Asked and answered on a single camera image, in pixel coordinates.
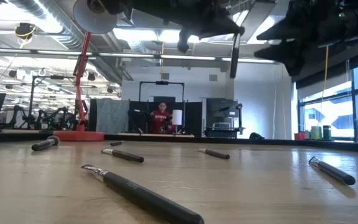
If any light green cylinder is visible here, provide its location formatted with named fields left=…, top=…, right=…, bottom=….
left=310, top=125, right=323, bottom=141

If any white cylindrical table lamp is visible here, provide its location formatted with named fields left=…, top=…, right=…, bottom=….
left=172, top=109, right=183, bottom=134

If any yellow hanging cable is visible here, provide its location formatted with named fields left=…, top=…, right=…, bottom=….
left=320, top=45, right=329, bottom=127

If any person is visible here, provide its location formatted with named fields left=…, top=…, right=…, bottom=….
left=149, top=101, right=177, bottom=134

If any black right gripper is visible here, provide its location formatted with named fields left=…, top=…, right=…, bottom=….
left=254, top=0, right=358, bottom=77

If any thick black powder brush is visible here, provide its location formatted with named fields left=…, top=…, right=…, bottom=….
left=31, top=135, right=60, bottom=152

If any grey blanket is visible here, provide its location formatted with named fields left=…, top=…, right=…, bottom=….
left=95, top=98, right=130, bottom=134

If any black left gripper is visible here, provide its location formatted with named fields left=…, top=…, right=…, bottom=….
left=101, top=0, right=246, bottom=54

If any black camera rig frame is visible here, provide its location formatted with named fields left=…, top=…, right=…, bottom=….
left=139, top=80, right=185, bottom=134

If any dark green cylinder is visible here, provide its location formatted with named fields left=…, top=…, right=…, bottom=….
left=322, top=124, right=333, bottom=141

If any black machine on stand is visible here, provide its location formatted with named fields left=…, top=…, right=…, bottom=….
left=203, top=98, right=245, bottom=139

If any thin black makeup brush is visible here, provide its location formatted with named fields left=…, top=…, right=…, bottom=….
left=101, top=147, right=145, bottom=164

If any red desk lamp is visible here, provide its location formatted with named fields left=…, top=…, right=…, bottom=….
left=53, top=0, right=119, bottom=142

